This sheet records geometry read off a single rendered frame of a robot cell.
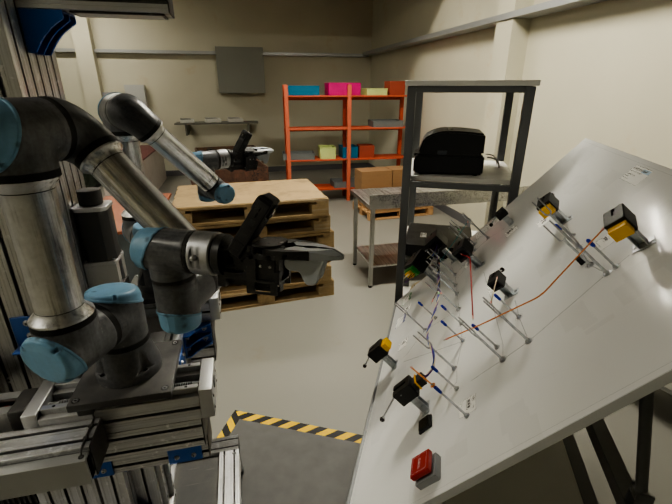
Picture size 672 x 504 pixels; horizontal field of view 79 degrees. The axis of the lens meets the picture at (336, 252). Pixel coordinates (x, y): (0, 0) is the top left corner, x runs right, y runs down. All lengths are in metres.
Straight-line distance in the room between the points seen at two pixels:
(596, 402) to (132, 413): 0.99
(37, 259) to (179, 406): 0.50
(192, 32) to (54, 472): 9.15
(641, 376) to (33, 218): 1.02
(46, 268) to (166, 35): 9.07
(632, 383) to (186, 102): 9.47
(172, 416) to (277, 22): 9.16
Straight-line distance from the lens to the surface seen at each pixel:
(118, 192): 0.91
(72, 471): 1.16
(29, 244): 0.90
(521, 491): 1.39
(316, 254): 0.63
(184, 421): 1.20
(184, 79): 9.78
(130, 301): 1.05
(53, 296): 0.94
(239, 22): 9.81
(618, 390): 0.80
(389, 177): 6.45
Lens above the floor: 1.82
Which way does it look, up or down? 22 degrees down
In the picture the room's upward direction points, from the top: straight up
